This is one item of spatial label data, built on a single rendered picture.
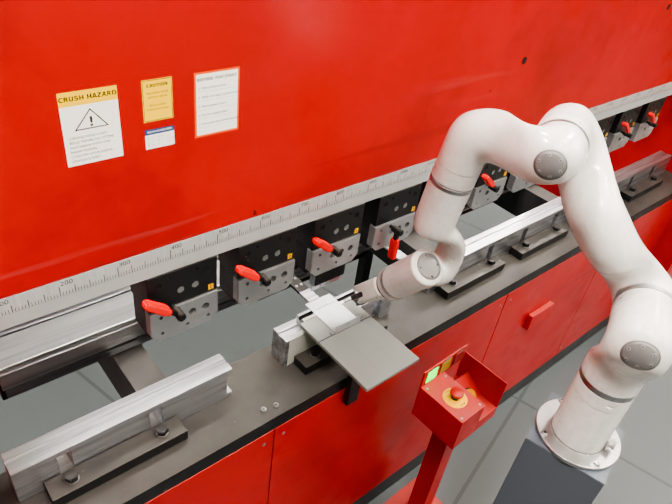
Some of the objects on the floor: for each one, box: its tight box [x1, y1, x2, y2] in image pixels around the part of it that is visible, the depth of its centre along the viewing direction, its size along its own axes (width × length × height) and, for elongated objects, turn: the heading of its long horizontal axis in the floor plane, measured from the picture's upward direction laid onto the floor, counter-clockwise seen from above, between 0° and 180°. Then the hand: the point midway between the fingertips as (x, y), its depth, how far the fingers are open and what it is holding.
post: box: [354, 250, 373, 286], centre depth 259 cm, size 5×5×200 cm
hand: (360, 298), depth 157 cm, fingers closed
